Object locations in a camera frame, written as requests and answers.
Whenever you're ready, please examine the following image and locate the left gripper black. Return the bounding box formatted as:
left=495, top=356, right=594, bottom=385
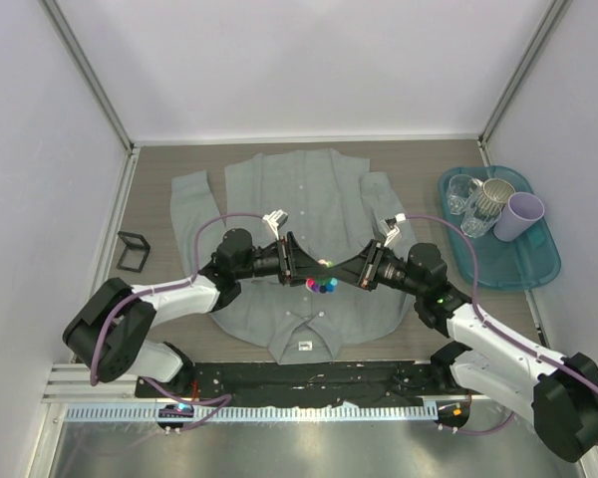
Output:
left=235, top=232, right=329, bottom=287

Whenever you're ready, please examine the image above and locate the clear glass cup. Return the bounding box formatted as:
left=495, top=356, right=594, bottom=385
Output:
left=446, top=174, right=482, bottom=215
left=460, top=195, right=501, bottom=239

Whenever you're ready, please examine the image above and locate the clear glass cup rear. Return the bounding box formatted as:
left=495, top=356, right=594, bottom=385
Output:
left=446, top=174, right=482, bottom=215

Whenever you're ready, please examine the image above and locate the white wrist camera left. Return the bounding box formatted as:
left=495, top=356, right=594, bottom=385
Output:
left=262, top=209, right=288, bottom=240

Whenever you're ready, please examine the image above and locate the colourful pompom flower brooch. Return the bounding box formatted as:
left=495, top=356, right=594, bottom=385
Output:
left=305, top=276, right=339, bottom=294

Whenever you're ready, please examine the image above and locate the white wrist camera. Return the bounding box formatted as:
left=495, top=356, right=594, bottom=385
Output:
left=262, top=209, right=288, bottom=240
left=379, top=213, right=407, bottom=248

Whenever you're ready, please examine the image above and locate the grey button-up shirt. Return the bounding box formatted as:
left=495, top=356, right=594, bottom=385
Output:
left=170, top=149, right=415, bottom=364

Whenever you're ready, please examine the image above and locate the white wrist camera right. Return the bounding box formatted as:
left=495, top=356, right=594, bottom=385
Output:
left=379, top=213, right=407, bottom=248

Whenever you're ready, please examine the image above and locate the lilac plastic cup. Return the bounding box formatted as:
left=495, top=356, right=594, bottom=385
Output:
left=493, top=191, right=545, bottom=242

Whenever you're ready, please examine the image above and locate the clear glass cup front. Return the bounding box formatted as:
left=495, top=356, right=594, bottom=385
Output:
left=460, top=195, right=501, bottom=239

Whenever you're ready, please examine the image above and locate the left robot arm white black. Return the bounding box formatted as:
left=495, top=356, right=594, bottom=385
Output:
left=62, top=229, right=328, bottom=382

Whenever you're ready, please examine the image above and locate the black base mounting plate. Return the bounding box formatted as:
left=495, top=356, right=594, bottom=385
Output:
left=133, top=360, right=492, bottom=407

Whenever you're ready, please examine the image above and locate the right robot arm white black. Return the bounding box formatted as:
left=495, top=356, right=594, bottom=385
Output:
left=327, top=242, right=598, bottom=462

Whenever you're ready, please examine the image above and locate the slotted cable duct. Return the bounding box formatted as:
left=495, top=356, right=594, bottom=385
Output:
left=65, top=401, right=438, bottom=423

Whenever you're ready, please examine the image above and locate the metal cup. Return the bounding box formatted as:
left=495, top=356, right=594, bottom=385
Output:
left=472, top=178, right=515, bottom=218

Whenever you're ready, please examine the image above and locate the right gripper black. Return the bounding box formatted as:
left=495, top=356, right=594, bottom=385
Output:
left=329, top=239, right=425, bottom=298

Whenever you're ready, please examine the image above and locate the small black frame stand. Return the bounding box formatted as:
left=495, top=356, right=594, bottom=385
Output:
left=116, top=231, right=150, bottom=273

